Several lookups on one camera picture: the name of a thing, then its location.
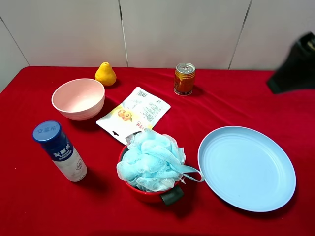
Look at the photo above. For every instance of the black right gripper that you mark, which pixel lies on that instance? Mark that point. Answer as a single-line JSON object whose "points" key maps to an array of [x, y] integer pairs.
{"points": [[298, 70]]}

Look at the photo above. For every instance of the blue mesh bath sponge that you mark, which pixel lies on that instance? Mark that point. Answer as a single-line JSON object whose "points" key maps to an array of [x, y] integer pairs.
{"points": [[154, 162]]}

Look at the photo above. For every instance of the light blue plate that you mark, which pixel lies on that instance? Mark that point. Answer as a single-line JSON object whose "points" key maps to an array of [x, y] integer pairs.
{"points": [[246, 169]]}

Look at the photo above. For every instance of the orange drink can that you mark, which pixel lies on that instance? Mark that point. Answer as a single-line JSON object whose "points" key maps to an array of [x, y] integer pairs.
{"points": [[184, 79]]}

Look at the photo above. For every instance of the white snack packet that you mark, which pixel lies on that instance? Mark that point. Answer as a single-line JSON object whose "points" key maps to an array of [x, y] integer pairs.
{"points": [[140, 110]]}

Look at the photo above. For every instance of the yellow pear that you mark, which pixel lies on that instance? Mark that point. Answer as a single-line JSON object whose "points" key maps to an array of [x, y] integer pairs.
{"points": [[105, 74]]}

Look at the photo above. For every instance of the pink bowl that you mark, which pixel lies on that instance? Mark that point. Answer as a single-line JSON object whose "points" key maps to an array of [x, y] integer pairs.
{"points": [[79, 99]]}

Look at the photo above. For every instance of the red velvet tablecloth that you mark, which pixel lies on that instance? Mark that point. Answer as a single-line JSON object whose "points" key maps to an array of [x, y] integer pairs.
{"points": [[37, 200]]}

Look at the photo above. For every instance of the blue-capped white bottle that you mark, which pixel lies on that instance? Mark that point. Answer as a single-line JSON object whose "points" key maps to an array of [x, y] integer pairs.
{"points": [[57, 145]]}

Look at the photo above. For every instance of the red pot with black handles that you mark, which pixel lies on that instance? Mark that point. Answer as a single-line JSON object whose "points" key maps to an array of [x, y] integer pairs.
{"points": [[167, 197]]}

